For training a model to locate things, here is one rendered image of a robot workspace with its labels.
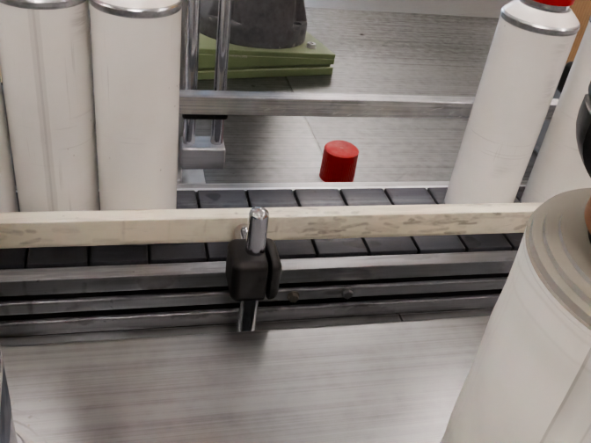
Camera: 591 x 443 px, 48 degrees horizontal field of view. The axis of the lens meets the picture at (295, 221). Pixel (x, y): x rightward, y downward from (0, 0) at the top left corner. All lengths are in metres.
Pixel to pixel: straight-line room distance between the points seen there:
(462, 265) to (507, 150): 0.09
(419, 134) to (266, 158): 0.19
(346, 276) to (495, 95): 0.16
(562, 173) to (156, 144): 0.30
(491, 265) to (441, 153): 0.25
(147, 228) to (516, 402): 0.28
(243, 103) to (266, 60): 0.36
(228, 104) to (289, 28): 0.39
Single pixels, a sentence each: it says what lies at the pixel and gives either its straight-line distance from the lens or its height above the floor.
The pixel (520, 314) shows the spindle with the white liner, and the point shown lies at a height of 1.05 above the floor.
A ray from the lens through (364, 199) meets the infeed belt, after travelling 0.54.
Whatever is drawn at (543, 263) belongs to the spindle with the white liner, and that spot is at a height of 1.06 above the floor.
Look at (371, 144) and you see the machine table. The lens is 0.73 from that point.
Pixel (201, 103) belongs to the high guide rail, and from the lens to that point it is 0.48.
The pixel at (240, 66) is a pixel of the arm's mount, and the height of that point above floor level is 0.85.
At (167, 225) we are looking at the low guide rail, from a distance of 0.43.
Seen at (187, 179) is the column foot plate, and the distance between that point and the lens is 0.62.
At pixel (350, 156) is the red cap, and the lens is 0.63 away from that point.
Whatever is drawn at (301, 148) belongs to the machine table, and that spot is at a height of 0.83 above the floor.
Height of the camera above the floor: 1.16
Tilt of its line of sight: 35 degrees down
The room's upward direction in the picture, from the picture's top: 9 degrees clockwise
